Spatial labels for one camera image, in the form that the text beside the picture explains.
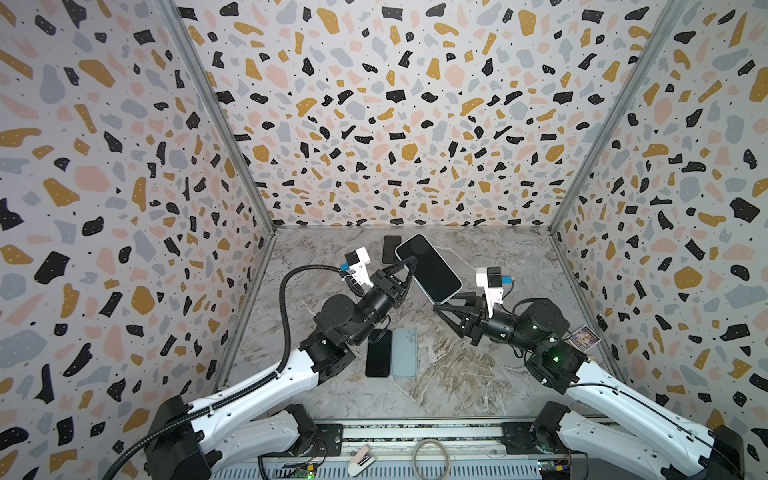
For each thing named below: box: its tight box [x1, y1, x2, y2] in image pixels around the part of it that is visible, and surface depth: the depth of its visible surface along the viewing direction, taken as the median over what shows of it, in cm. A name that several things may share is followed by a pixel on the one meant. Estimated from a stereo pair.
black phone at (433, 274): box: [394, 233, 463, 305], surface depth 62 cm
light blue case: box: [391, 327, 418, 378], surface depth 90 cm
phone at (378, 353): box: [365, 329, 392, 377], surface depth 89 cm
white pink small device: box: [347, 444, 376, 477], surface depth 70 cm
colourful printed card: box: [565, 324, 602, 353], surface depth 92 cm
